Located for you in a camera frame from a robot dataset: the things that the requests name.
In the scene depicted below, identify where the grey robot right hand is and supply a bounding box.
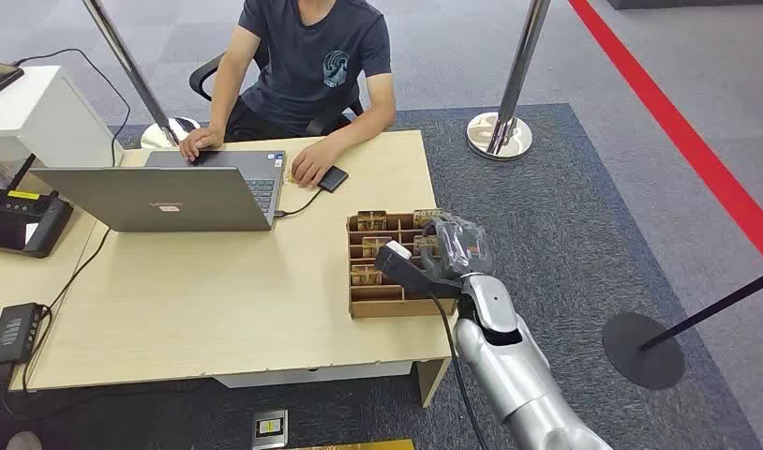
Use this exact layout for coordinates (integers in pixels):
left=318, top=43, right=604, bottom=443
left=418, top=214, right=495, bottom=282

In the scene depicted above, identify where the person's left hand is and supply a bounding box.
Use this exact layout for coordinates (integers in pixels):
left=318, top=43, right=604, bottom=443
left=290, top=139, right=344, bottom=189

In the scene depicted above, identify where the person's right hand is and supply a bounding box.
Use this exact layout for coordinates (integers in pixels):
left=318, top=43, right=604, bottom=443
left=178, top=126, right=226, bottom=163

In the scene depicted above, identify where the clear plastic hand cover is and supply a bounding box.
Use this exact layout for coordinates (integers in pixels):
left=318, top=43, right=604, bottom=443
left=429, top=214, right=493, bottom=278

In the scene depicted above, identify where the wooden card tray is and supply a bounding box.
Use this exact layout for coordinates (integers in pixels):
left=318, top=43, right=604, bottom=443
left=346, top=209, right=458, bottom=320

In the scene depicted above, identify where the person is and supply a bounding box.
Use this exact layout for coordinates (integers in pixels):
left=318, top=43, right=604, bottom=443
left=178, top=0, right=398, bottom=189

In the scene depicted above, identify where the black external drive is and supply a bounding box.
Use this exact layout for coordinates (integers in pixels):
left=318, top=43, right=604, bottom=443
left=317, top=165, right=351, bottom=194

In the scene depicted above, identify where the black office chair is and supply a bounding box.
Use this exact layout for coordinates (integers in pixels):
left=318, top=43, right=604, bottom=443
left=188, top=52, right=366, bottom=138

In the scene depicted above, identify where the grey laptop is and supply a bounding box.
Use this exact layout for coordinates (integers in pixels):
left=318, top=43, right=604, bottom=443
left=30, top=150, right=288, bottom=233

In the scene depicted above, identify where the dark blue carpet mat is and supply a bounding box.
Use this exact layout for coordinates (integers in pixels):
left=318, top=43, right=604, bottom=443
left=0, top=103, right=763, bottom=450

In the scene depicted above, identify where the white cabinet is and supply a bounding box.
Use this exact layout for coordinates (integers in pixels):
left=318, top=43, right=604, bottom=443
left=0, top=65, right=125, bottom=181

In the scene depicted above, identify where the black terminal with yellow label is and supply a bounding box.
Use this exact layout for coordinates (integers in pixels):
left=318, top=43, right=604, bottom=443
left=0, top=154, right=74, bottom=259

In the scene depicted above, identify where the yellow floor tape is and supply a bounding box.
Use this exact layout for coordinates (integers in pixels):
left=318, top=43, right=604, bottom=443
left=291, top=439, right=415, bottom=450

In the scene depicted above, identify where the silver floor socket plate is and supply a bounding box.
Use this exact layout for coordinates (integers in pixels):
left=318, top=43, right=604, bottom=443
left=252, top=410, right=290, bottom=450

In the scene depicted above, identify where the red floor tape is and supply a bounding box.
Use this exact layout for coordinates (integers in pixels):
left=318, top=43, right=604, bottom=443
left=567, top=0, right=763, bottom=275

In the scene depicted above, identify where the black hub box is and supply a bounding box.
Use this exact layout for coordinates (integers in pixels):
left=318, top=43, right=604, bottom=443
left=0, top=303, right=46, bottom=368

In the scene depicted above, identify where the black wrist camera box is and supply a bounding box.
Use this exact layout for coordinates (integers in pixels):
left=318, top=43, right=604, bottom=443
left=373, top=240, right=463, bottom=301

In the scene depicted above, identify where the black drive cable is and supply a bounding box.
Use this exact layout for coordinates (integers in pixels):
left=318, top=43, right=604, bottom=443
left=274, top=188, right=325, bottom=219

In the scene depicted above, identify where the black tablet cable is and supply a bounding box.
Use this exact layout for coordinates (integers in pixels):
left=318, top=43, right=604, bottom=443
left=15, top=48, right=133, bottom=168

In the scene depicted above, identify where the chrome stanchion post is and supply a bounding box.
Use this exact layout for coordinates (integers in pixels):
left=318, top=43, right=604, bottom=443
left=82, top=0, right=202, bottom=150
left=466, top=0, right=551, bottom=161

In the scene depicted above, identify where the black camera cable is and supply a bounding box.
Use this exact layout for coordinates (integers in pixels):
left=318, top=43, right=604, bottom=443
left=429, top=294, right=489, bottom=450

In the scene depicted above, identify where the black laptop power cable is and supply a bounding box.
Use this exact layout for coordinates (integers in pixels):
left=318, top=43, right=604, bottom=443
left=20, top=228, right=112, bottom=394

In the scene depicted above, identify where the black stanchion post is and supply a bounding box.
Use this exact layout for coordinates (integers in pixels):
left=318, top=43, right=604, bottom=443
left=602, top=271, right=763, bottom=391

